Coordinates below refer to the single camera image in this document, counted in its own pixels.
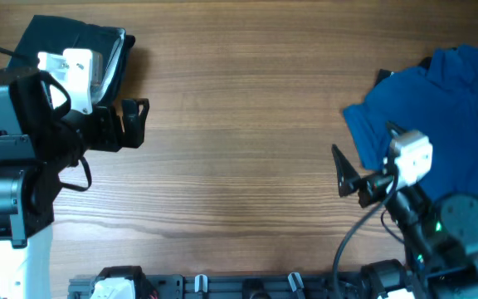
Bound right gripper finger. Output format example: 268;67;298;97
331;144;361;198
385;121;407;140

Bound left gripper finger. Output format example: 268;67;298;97
122;98;149;125
122;115;144;149

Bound black shorts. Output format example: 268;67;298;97
5;14;137;107

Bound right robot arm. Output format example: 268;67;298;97
331;122;478;298

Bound blue t-shirt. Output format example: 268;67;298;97
343;45;478;199

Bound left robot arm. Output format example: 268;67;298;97
0;67;149;298

